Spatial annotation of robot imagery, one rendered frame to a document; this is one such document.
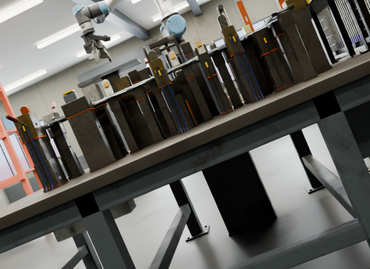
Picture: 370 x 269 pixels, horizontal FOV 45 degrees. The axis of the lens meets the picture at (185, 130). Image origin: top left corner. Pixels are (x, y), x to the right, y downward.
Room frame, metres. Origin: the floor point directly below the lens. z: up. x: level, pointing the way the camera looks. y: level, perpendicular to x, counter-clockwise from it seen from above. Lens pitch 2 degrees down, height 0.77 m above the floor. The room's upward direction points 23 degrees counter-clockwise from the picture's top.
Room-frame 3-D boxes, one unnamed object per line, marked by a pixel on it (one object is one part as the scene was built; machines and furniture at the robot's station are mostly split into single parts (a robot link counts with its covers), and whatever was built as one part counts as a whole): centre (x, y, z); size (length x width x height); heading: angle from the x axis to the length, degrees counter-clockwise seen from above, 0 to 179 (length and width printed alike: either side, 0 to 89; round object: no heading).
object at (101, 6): (2.60, 0.18, 1.52); 0.11 x 0.11 x 0.08; 10
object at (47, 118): (2.42, 0.63, 0.88); 0.12 x 0.07 x 0.36; 177
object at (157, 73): (2.01, 0.00, 0.87); 0.12 x 0.07 x 0.35; 177
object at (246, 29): (2.30, -0.50, 0.88); 0.04 x 0.04 x 0.37; 87
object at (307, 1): (2.36, -0.86, 1.02); 0.90 x 0.22 x 0.03; 177
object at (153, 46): (2.41, -0.06, 0.95); 0.18 x 0.13 x 0.49; 87
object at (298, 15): (2.04, -0.68, 0.88); 0.08 x 0.08 x 0.36; 87
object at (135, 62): (2.55, 0.26, 1.16); 0.37 x 0.14 x 0.02; 87
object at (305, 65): (1.79, -0.55, 0.84); 0.05 x 0.05 x 0.29; 87
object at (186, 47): (2.41, -0.18, 0.91); 0.07 x 0.05 x 0.42; 177
